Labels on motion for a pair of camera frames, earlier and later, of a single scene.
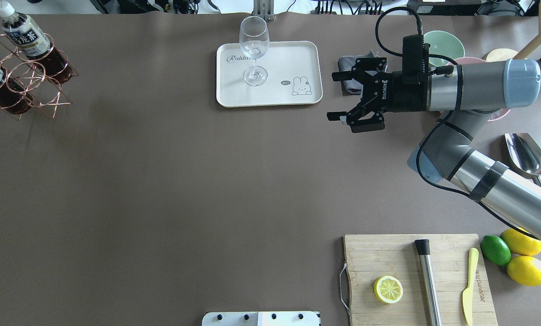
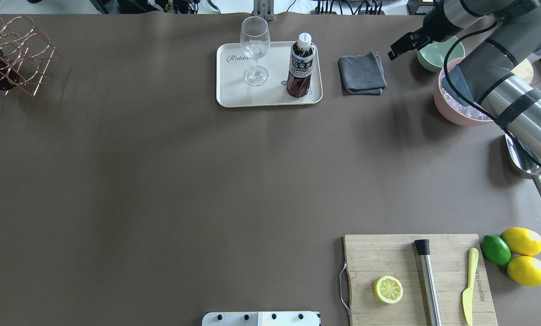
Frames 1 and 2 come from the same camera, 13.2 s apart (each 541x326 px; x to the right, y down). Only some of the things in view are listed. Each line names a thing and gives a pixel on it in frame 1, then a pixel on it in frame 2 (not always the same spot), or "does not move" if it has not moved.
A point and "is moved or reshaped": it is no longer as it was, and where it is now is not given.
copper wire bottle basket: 19,74 is moved or reshaped
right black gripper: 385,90 → 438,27
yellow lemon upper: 522,243 does not move
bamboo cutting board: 369,257 does not move
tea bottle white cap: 32,40 → 300,66
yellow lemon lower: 528,270 does not move
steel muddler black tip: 428,283 does not move
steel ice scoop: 529,157 does not move
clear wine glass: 254,39 does not move
